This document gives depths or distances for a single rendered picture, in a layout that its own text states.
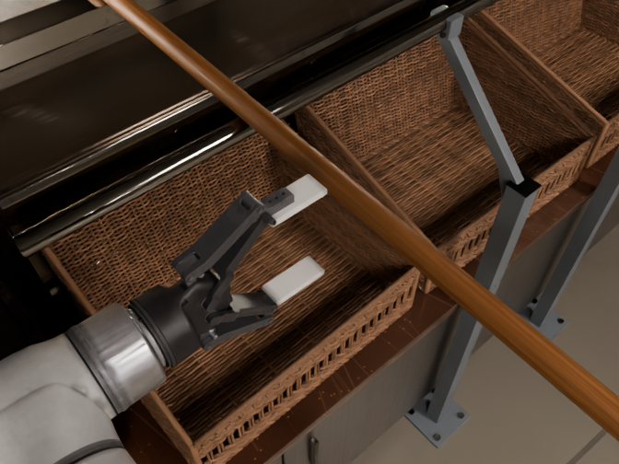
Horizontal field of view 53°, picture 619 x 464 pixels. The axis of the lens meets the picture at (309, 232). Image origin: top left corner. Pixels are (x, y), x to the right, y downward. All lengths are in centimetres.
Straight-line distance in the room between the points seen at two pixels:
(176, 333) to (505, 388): 150
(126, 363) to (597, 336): 178
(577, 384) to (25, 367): 47
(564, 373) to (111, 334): 40
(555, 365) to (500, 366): 140
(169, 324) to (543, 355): 34
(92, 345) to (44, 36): 62
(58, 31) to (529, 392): 156
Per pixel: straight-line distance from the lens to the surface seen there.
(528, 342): 62
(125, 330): 57
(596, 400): 61
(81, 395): 56
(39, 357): 58
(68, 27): 109
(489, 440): 190
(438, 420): 187
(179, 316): 59
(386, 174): 159
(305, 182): 62
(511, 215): 114
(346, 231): 137
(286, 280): 71
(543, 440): 194
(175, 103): 123
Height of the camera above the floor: 171
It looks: 50 degrees down
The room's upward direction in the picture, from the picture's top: straight up
